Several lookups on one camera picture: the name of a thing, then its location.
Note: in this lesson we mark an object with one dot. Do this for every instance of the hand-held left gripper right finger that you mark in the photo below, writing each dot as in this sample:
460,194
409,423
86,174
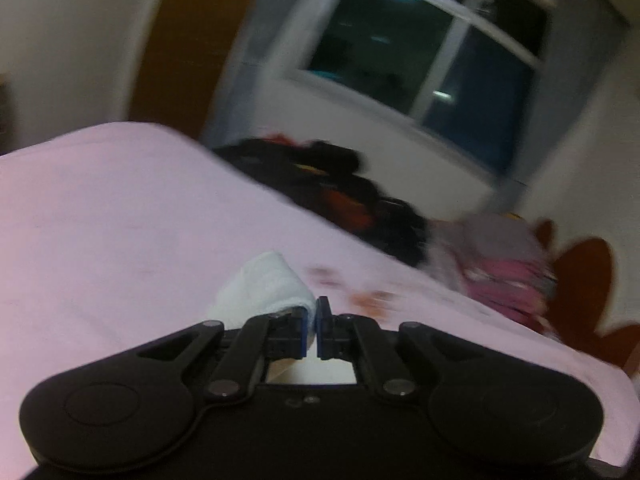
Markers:
323,325

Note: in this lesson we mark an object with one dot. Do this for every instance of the white fluffy towel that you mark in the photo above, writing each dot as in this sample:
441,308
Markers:
265,280

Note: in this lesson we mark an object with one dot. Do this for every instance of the grey blue curtain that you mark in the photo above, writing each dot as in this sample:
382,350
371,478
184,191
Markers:
250,50
585,60

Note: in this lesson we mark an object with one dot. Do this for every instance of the pile of black clothes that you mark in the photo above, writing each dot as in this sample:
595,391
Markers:
350,185

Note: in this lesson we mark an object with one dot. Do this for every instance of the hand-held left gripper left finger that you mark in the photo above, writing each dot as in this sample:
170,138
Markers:
300,334

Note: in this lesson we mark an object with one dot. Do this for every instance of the pink floral bedsheet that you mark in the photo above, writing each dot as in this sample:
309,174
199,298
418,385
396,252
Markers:
125,240

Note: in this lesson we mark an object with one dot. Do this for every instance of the heart-shaped brown headboard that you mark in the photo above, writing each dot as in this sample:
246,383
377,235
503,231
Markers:
585,290

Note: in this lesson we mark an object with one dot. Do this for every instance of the brown wooden wardrobe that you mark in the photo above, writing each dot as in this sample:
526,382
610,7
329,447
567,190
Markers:
185,45

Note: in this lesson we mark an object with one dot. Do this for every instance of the stack of folded clothes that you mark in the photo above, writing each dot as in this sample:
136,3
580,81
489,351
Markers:
495,265

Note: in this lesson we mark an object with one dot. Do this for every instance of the white framed window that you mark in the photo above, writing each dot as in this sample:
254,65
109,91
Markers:
425,45

